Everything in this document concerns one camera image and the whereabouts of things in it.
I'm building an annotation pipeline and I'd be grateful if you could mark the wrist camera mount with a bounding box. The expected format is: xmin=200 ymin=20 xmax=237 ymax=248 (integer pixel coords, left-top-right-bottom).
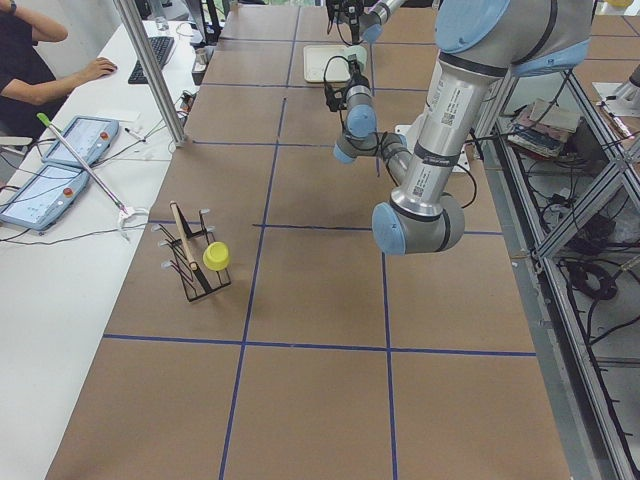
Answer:
xmin=324 ymin=83 xmax=347 ymax=112

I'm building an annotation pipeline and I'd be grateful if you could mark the lower teach pendant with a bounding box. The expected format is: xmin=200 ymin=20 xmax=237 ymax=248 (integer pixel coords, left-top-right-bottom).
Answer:
xmin=1 ymin=164 xmax=89 ymax=231

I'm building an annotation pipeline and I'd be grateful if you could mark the black keyboard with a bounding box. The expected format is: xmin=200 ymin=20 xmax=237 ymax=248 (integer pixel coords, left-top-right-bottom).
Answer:
xmin=127 ymin=35 xmax=176 ymax=85

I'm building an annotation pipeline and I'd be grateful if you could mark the aluminium frame post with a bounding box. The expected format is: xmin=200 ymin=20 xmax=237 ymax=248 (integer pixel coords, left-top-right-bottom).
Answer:
xmin=113 ymin=0 xmax=186 ymax=147

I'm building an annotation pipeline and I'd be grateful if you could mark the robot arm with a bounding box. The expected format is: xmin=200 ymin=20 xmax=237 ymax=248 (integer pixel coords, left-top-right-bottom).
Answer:
xmin=325 ymin=0 xmax=442 ymax=46
xmin=334 ymin=1 xmax=593 ymax=255

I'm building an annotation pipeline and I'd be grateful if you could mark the teach pendant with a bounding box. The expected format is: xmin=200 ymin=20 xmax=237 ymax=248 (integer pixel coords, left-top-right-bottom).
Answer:
xmin=1 ymin=164 xmax=89 ymax=231
xmin=42 ymin=115 xmax=120 ymax=167

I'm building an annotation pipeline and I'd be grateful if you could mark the pale green cup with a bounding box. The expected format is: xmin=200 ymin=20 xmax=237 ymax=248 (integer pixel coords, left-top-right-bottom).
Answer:
xmin=343 ymin=45 xmax=368 ymax=72

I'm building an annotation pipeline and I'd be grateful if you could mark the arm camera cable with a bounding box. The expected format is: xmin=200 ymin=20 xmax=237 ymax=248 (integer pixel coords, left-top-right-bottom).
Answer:
xmin=322 ymin=54 xmax=354 ymax=96

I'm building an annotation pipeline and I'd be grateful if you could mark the upper teach pendant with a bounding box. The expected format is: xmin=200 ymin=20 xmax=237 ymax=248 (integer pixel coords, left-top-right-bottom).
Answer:
xmin=42 ymin=115 xmax=120 ymax=167

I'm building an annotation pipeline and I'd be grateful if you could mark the seated person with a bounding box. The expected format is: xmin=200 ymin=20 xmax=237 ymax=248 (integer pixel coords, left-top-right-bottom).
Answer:
xmin=1 ymin=1 xmax=117 ymax=140

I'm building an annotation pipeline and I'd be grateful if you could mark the magazine stack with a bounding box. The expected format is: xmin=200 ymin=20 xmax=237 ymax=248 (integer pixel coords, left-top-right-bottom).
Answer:
xmin=507 ymin=99 xmax=581 ymax=158

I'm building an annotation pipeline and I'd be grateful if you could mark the white bear tray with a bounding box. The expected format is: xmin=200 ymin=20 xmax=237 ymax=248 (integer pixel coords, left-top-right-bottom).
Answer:
xmin=303 ymin=45 xmax=350 ymax=84

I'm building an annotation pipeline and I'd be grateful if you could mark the steel cylinder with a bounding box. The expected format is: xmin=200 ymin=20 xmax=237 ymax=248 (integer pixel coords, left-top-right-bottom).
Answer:
xmin=193 ymin=48 xmax=208 ymax=72

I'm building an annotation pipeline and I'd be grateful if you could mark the black wire cup rack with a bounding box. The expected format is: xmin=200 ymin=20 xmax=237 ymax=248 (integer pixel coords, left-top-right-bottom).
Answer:
xmin=152 ymin=201 xmax=232 ymax=303

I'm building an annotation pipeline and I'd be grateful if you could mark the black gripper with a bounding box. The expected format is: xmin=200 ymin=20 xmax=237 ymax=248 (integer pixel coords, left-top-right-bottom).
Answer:
xmin=347 ymin=62 xmax=372 ymax=108
xmin=325 ymin=0 xmax=370 ymax=45

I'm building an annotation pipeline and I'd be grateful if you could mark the metal rod with green tip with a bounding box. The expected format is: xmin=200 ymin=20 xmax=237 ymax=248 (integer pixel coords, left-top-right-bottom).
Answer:
xmin=36 ymin=112 xmax=149 ymax=241

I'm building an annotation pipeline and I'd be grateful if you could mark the yellow cup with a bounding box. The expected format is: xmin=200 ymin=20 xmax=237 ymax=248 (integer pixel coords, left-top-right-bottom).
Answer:
xmin=202 ymin=241 xmax=230 ymax=272

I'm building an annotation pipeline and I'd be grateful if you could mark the black marker pen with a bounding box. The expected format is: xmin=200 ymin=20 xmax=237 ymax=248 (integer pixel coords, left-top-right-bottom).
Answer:
xmin=124 ymin=127 xmax=146 ymax=143

